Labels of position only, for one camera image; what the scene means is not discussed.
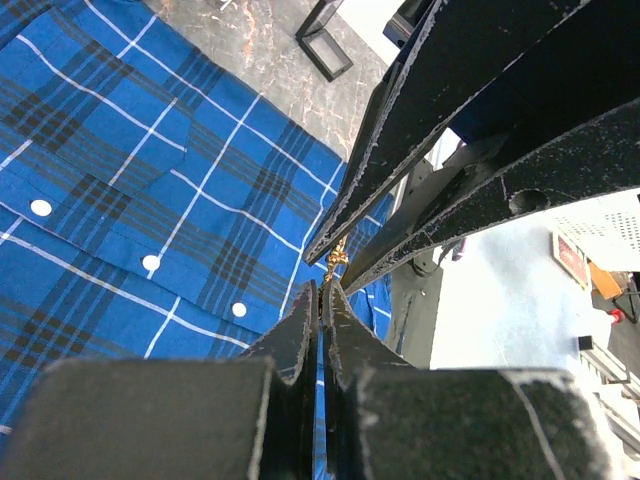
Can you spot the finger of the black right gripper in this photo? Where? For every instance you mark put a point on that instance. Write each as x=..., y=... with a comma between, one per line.
x=596, y=158
x=460, y=49

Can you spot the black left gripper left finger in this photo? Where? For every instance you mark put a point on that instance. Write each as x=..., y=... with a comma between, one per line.
x=249, y=417

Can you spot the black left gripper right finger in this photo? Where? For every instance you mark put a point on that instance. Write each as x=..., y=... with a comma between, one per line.
x=387, y=419

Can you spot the blue plaid shirt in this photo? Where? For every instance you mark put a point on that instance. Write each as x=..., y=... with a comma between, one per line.
x=152, y=204

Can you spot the black brooch display box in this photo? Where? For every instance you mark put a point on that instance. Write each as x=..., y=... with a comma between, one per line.
x=319, y=45

